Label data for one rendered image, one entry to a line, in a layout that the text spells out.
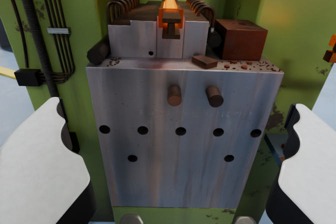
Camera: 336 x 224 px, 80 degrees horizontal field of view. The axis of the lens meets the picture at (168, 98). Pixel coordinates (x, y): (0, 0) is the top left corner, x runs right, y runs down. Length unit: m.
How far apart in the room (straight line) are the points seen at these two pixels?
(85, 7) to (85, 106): 0.30
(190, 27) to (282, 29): 0.30
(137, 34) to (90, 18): 0.20
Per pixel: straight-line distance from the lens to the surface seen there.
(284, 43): 0.66
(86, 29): 0.61
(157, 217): 0.74
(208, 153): 0.52
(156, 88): 0.40
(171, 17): 0.32
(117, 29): 0.44
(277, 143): 0.62
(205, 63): 0.39
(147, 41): 0.43
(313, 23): 0.68
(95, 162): 0.88
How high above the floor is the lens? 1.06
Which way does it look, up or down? 30 degrees down
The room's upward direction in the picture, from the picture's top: 2 degrees clockwise
